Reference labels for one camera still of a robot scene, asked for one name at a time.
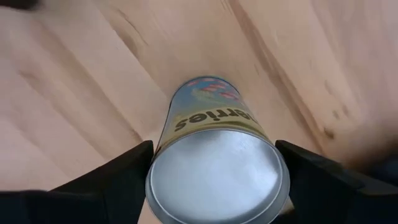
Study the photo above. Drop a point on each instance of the cherries label blue can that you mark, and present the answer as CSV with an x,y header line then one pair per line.
x,y
217,180

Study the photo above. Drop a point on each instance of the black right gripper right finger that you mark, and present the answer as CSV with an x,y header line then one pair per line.
x,y
320,193

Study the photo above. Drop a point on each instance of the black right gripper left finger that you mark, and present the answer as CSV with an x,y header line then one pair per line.
x,y
105,193

